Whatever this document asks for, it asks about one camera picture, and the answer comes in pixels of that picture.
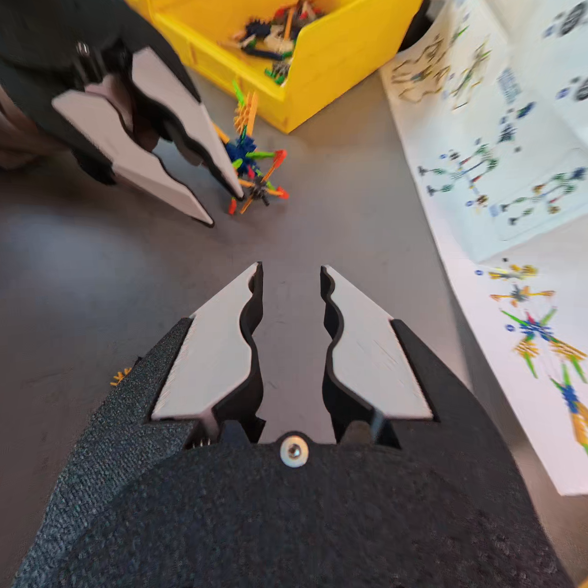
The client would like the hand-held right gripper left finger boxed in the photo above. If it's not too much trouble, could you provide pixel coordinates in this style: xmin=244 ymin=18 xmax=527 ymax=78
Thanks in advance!
xmin=152 ymin=262 xmax=265 ymax=444

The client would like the colourful toy construction model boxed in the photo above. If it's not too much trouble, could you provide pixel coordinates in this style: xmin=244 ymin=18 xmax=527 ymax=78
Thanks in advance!
xmin=210 ymin=79 xmax=290 ymax=217

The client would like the grey desk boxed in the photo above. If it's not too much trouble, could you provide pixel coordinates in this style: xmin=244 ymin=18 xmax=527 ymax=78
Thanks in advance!
xmin=0 ymin=69 xmax=588 ymax=588

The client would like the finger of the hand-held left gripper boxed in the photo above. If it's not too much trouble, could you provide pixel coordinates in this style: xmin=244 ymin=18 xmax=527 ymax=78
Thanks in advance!
xmin=51 ymin=89 xmax=215 ymax=228
xmin=131 ymin=47 xmax=245 ymax=200

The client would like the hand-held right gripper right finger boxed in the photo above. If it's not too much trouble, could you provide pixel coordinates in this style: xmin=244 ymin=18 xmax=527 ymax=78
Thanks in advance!
xmin=320 ymin=266 xmax=433 ymax=444

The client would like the yellow storage bin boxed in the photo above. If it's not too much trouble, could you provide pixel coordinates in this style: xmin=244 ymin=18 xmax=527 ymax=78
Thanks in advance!
xmin=126 ymin=0 xmax=424 ymax=135

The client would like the pile of toy building pieces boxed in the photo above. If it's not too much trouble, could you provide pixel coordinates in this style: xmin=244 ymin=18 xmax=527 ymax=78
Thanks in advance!
xmin=220 ymin=0 xmax=328 ymax=87

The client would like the printed instruction sheet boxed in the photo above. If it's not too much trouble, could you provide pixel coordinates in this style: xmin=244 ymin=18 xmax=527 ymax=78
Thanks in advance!
xmin=379 ymin=0 xmax=588 ymax=497

